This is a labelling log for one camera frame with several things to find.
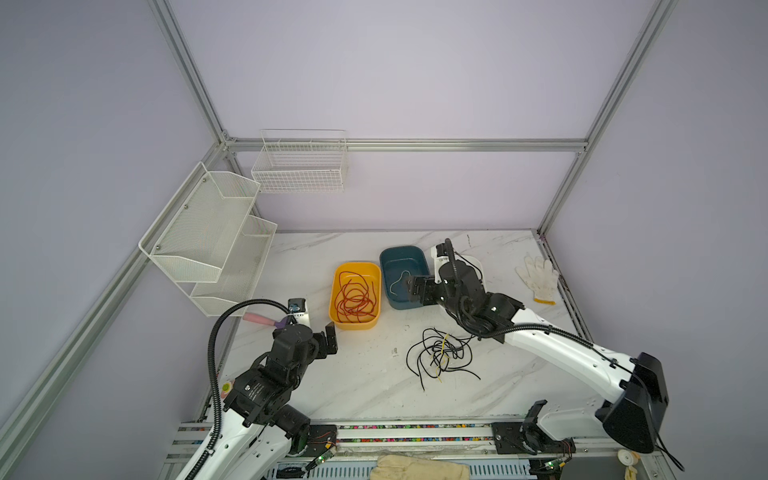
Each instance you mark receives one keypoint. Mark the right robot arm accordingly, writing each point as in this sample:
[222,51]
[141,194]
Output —
[632,396]

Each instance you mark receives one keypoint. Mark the white mesh shelf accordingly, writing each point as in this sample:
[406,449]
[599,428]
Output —
[242,269]
[191,240]

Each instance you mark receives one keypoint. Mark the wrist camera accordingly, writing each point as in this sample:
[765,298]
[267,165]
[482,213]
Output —
[439,258]
[298,312]

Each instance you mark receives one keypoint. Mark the upper white mesh shelf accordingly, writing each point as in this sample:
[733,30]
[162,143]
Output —
[191,240]

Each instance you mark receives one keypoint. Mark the white plastic bin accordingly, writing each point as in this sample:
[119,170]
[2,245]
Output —
[469,260]

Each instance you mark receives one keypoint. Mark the beige cloth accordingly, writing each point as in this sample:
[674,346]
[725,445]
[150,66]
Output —
[394,467]

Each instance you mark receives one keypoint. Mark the lower white mesh shelf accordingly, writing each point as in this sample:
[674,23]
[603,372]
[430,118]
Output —
[242,269]

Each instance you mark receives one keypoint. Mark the yellow plastic bin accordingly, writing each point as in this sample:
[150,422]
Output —
[356,296]

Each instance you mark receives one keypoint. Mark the white wire basket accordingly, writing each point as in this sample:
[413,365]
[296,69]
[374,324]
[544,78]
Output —
[301,161]

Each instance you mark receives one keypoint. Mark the pink round toy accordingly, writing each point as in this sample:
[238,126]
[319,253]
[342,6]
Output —
[226,389]

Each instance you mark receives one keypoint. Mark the pink plastic object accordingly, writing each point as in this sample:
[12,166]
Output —
[258,319]

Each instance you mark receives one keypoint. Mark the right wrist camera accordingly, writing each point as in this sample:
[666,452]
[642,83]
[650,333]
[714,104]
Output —
[439,258]

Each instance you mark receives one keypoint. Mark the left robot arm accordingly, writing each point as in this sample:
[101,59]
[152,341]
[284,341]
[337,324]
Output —
[254,427]

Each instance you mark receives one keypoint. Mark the white work glove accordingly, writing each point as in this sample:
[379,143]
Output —
[540,276]

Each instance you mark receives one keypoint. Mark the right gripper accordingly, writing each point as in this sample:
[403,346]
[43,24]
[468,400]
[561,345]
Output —
[424,282]

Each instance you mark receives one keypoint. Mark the white tape roll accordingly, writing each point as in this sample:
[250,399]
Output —
[628,458]

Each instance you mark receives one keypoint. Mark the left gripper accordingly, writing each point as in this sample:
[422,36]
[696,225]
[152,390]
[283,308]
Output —
[330,346]

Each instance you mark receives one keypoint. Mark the teal plastic bin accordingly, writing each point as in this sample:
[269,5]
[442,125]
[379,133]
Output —
[397,265]

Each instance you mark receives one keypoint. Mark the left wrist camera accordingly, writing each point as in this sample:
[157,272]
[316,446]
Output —
[298,312]

